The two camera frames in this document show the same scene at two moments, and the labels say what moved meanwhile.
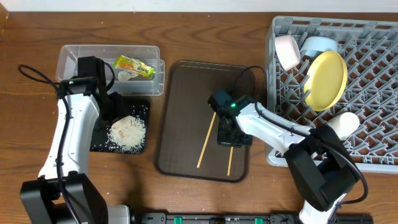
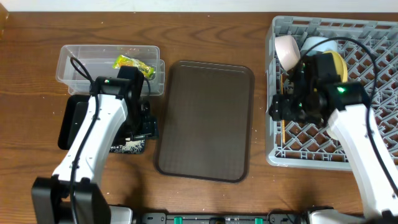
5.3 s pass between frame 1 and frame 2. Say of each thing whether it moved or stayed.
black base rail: stayed
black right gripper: moved
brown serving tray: stayed
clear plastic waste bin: stayed
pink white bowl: stayed
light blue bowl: stayed
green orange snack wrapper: stayed
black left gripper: moved
